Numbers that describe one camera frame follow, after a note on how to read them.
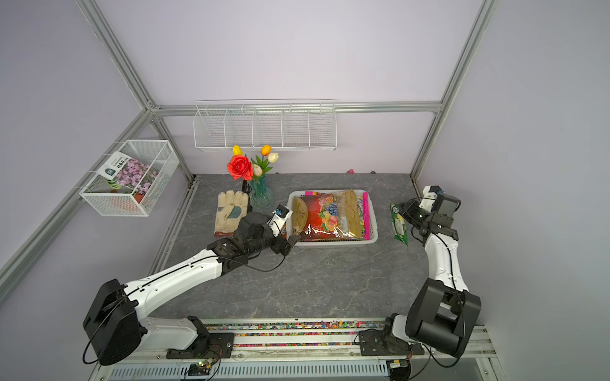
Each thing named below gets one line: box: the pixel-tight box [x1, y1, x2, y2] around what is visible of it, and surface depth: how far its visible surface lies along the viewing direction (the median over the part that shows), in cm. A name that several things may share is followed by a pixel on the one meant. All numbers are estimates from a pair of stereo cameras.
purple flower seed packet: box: [98, 151, 159, 196], surface depth 75 cm
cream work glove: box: [213, 189, 250, 238], surface depth 109 cm
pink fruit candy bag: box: [362, 192, 371, 241], surface depth 95 cm
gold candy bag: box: [291, 188, 362, 242], surface depth 92 cm
